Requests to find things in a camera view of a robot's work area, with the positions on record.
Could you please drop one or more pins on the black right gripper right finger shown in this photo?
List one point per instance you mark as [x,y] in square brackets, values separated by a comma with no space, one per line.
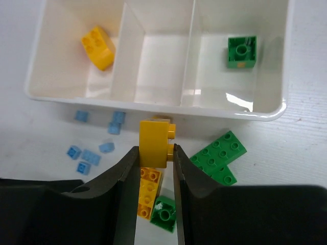
[209,213]

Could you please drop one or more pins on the yellow lego brick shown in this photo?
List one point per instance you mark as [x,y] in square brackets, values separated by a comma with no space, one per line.
[154,147]

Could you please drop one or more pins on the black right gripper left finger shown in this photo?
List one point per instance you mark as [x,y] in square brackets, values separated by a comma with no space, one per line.
[100,211]

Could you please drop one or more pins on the blue upturned lego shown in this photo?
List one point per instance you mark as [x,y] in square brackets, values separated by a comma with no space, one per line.
[83,168]
[74,152]

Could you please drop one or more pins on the green upturned small brick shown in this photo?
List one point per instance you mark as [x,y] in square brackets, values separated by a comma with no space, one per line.
[164,213]

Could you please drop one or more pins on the light blue square lego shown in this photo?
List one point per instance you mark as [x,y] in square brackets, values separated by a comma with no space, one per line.
[81,116]

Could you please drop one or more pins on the yellow long lego plate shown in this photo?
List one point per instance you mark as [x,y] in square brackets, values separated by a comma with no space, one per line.
[149,187]

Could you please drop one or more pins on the light blue long lego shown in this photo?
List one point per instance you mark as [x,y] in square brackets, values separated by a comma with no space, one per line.
[91,157]

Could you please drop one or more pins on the light blue small lego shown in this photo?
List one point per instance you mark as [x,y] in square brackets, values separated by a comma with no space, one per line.
[107,147]

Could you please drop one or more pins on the white divided plastic bin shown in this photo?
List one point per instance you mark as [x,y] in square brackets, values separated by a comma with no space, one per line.
[171,57]

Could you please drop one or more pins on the green long lego plate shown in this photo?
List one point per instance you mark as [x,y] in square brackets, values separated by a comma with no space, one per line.
[218,154]

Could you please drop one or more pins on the light blue lego below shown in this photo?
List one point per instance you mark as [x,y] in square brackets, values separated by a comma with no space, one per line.
[114,128]

